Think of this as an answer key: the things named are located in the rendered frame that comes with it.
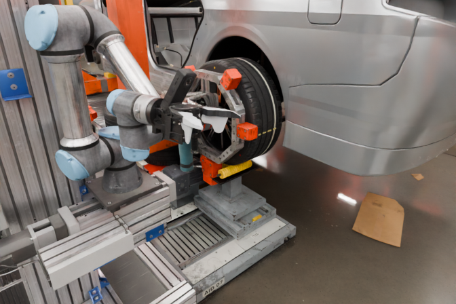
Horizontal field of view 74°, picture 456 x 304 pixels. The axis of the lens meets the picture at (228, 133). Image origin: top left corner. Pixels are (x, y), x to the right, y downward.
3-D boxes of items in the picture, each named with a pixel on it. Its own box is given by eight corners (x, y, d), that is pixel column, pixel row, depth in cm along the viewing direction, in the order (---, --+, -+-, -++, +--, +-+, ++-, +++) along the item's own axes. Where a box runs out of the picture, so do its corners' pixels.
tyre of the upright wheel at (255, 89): (212, 55, 214) (218, 142, 235) (184, 58, 200) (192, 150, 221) (284, 58, 165) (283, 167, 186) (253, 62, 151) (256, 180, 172)
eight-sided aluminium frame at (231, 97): (243, 171, 176) (245, 79, 155) (235, 175, 172) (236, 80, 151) (192, 142, 214) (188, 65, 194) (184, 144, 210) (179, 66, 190)
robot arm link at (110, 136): (142, 158, 117) (138, 125, 112) (113, 173, 106) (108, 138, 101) (122, 150, 123) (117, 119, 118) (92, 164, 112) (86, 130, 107)
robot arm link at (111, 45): (96, 22, 104) (175, 138, 101) (66, 23, 96) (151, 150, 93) (109, -3, 97) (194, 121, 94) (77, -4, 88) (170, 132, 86)
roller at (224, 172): (254, 166, 201) (255, 159, 198) (220, 181, 183) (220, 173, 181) (249, 163, 205) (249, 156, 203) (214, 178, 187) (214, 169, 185)
